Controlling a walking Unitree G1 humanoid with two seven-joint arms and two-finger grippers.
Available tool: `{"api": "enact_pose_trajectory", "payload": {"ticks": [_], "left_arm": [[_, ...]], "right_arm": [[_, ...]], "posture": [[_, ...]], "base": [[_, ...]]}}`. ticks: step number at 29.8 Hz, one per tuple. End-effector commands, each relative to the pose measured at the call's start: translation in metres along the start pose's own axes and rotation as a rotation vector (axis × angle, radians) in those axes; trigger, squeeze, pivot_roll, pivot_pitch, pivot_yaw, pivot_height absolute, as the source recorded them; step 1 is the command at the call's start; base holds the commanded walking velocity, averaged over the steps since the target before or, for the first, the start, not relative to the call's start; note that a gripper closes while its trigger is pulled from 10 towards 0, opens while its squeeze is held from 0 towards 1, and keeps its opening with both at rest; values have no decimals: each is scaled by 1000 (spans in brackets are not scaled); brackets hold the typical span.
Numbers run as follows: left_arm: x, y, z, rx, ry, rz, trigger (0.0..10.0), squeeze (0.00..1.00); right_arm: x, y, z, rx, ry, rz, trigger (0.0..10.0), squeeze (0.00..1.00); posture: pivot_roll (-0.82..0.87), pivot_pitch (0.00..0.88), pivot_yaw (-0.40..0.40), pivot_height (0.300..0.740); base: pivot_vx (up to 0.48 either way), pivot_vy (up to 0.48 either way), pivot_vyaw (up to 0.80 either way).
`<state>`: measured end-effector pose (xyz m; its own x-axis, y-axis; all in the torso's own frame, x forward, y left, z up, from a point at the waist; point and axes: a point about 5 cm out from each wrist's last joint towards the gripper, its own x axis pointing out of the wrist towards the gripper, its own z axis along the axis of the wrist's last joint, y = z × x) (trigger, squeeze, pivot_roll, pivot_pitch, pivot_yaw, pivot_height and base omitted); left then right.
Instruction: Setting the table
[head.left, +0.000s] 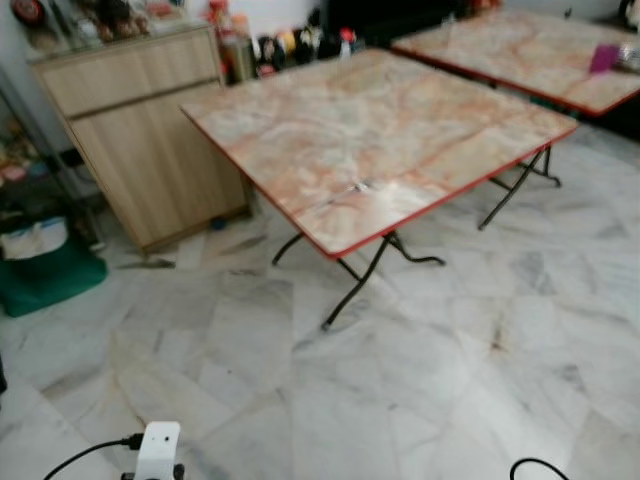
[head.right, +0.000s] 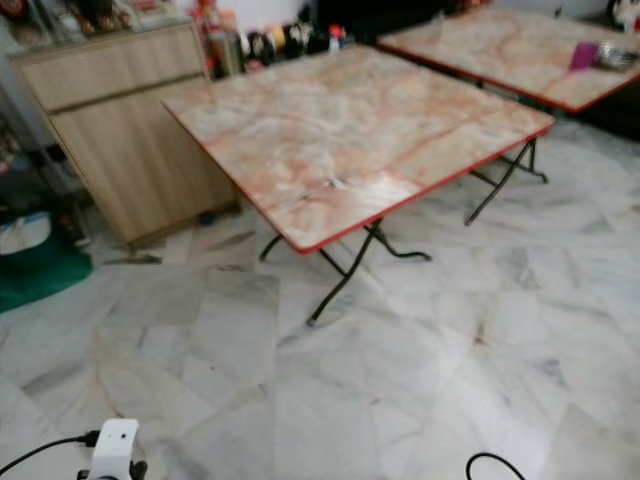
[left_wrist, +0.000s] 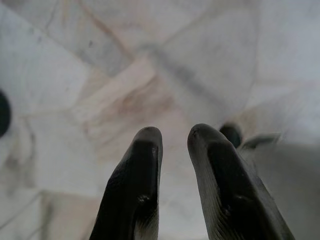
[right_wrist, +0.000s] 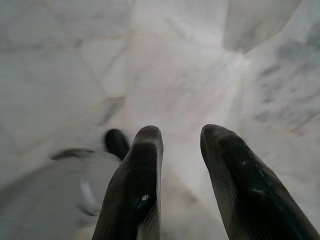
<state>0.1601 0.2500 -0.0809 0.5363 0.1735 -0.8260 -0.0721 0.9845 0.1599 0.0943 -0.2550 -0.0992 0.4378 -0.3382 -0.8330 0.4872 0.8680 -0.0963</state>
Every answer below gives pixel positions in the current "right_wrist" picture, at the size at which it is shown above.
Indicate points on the grey robot leg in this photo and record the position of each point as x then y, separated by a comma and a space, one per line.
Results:
37, 195

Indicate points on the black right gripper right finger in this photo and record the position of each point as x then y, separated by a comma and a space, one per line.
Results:
245, 187

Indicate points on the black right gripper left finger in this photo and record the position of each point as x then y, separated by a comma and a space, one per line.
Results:
135, 175

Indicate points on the black robot foot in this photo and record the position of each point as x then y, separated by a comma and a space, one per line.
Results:
116, 142

